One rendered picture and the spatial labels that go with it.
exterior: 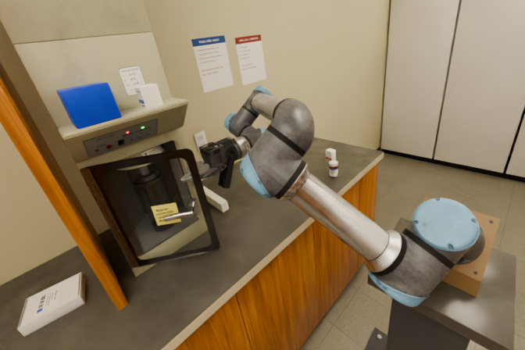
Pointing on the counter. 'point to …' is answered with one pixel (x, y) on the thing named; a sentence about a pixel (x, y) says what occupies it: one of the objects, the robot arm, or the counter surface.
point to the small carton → (148, 95)
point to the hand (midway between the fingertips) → (186, 180)
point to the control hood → (70, 135)
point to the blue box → (89, 104)
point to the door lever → (181, 213)
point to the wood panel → (55, 185)
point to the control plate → (120, 137)
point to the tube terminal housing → (61, 72)
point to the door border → (109, 216)
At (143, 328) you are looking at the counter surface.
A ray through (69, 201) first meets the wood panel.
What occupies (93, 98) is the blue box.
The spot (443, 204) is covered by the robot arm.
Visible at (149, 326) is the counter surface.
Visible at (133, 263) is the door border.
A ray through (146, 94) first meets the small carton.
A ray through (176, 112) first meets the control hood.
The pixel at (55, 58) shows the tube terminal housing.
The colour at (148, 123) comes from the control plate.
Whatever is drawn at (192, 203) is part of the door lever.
